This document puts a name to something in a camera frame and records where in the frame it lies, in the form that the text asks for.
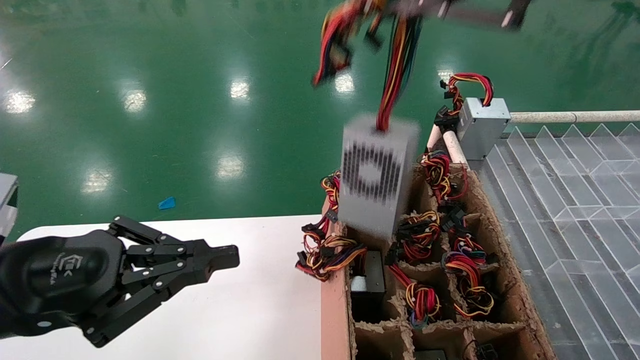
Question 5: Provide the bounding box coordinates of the short white rack pipe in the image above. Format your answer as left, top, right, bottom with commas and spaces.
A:
425, 124, 444, 154
442, 130, 468, 166

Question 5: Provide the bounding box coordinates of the grey rack with clear dividers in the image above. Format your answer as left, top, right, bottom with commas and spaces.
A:
467, 122, 640, 360

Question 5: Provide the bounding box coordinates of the long white rack pipe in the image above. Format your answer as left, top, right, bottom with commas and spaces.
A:
509, 110, 640, 124

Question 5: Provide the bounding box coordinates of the grey vented power supply with cables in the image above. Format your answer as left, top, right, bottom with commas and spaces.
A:
312, 0, 426, 241

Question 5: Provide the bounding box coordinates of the black power supply white label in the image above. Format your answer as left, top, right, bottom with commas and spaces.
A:
349, 250, 387, 321

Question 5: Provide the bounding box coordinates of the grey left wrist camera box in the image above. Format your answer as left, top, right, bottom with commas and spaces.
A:
0, 172, 19, 240

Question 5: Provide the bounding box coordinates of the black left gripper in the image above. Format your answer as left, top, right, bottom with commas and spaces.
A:
0, 229, 241, 349

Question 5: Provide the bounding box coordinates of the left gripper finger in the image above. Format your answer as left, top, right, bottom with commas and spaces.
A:
107, 215, 241, 269

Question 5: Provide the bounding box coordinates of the power supply cable bundle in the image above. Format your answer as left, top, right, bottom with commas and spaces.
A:
387, 264, 443, 330
440, 205, 488, 262
295, 222, 369, 282
385, 210, 442, 265
320, 170, 342, 226
442, 251, 496, 320
419, 151, 469, 203

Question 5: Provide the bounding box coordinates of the brown cardboard box with dividers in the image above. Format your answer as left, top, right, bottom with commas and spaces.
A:
321, 162, 557, 360

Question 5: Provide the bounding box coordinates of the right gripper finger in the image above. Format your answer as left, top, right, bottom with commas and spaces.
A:
392, 0, 532, 30

